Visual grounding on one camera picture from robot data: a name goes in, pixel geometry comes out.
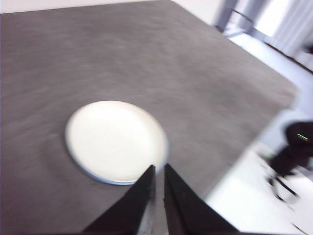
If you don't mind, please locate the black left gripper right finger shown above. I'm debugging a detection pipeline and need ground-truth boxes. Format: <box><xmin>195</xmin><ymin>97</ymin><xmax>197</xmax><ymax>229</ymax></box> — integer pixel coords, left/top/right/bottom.
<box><xmin>162</xmin><ymin>164</ymin><xmax>240</xmax><ymax>234</ymax></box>

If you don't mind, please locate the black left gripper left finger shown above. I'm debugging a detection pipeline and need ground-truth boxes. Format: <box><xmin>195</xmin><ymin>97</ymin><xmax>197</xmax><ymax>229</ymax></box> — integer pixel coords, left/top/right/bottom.
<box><xmin>82</xmin><ymin>164</ymin><xmax>157</xmax><ymax>233</ymax></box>

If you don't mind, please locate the pale window curtain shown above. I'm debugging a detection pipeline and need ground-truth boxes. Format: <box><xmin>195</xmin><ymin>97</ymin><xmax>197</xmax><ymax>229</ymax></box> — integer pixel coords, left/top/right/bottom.
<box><xmin>254</xmin><ymin>0</ymin><xmax>313</xmax><ymax>59</ymax></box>

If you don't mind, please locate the white plate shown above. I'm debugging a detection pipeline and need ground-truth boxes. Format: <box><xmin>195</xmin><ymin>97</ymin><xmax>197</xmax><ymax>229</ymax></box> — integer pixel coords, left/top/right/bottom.
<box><xmin>65</xmin><ymin>100</ymin><xmax>169</xmax><ymax>184</ymax></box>

